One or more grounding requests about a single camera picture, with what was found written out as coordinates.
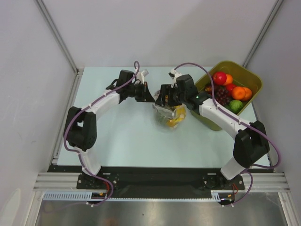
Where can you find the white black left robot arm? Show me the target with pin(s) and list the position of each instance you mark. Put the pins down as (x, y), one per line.
(80, 132)

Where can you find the white slotted cable duct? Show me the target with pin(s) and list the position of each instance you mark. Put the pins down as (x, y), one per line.
(98, 196)

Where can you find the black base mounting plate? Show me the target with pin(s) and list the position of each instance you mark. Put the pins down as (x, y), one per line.
(144, 170)

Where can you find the red fake apple in bin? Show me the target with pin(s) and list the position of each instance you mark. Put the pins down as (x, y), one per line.
(219, 78)

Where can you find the orange fake orange rear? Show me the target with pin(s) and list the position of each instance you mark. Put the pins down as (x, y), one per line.
(229, 80)

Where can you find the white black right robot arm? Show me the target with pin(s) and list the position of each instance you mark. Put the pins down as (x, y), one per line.
(250, 141)

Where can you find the purple fake grape bunch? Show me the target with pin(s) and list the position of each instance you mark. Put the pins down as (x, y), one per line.
(222, 97)

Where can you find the orange fake tangerine front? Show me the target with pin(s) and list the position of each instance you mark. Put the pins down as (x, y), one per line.
(238, 93)

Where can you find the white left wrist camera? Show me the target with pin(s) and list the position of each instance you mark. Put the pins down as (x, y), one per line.
(141, 76)

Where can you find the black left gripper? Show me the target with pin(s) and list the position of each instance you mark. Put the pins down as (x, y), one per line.
(143, 92)

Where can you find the green netted fake melon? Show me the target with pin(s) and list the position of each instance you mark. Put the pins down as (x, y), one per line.
(161, 119)

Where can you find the aluminium front frame rail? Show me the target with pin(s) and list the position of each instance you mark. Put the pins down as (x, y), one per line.
(261, 182)

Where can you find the clear zip top bag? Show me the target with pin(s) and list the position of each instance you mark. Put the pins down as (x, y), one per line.
(166, 111)

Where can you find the aluminium corner post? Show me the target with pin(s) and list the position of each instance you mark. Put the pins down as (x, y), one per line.
(56, 34)
(264, 30)

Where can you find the left aluminium corner post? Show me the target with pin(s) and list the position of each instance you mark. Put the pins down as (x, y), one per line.
(56, 34)

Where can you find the orange fake tangerine right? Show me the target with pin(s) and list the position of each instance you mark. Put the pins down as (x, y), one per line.
(248, 95)

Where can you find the green fake lime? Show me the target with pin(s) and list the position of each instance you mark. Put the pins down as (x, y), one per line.
(236, 105)

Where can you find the right aluminium corner post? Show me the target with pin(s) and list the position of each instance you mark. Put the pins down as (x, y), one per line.
(264, 30)

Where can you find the orange fake tangerine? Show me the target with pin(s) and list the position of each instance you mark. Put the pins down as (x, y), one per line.
(238, 93)
(248, 95)

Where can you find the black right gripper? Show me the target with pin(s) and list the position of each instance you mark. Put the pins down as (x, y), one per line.
(168, 96)

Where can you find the olive green plastic bin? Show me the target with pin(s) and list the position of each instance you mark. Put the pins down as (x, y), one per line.
(241, 77)

